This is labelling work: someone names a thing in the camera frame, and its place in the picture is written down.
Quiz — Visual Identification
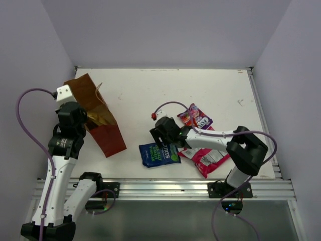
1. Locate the purple cable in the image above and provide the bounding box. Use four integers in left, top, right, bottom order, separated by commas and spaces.
154, 101, 278, 241
16, 88, 58, 240

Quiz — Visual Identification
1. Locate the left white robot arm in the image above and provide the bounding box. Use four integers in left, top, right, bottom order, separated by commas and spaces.
21, 102, 104, 240

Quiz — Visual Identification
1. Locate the pink foil snack bag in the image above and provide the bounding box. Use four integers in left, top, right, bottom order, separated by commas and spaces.
177, 126, 231, 179

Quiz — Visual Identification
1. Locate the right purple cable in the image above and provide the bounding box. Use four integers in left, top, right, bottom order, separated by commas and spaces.
154, 101, 278, 241

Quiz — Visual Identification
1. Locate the blue Burts crisps bag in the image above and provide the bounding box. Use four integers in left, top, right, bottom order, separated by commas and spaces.
138, 143, 181, 168

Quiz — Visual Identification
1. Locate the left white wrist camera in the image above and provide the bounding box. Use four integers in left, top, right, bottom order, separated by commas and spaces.
56, 85, 77, 106

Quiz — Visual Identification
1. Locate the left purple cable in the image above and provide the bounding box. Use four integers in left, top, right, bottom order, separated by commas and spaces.
16, 88, 58, 240

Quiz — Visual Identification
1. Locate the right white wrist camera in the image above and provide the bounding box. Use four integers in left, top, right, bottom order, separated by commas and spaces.
151, 110, 169, 121

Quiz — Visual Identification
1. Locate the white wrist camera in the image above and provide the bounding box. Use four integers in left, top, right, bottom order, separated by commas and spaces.
56, 85, 77, 106
151, 110, 169, 121

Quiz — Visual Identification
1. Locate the red paper bag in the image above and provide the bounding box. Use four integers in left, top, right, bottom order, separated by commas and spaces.
64, 74, 126, 157

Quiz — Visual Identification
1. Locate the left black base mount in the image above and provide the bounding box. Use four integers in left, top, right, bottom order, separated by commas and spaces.
94, 182, 120, 199

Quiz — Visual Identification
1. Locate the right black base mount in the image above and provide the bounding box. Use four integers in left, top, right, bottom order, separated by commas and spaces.
207, 180, 253, 199

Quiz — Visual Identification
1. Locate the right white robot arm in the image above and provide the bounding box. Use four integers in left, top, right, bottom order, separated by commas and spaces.
150, 113, 268, 197

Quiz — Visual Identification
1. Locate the purple candy packet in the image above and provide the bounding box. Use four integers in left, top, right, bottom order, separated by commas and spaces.
177, 103, 214, 131

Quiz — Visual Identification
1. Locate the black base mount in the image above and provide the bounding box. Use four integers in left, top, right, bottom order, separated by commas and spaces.
94, 182, 120, 199
207, 180, 253, 199

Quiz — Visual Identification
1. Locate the aluminium right side rail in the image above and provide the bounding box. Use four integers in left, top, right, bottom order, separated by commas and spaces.
246, 67, 283, 180

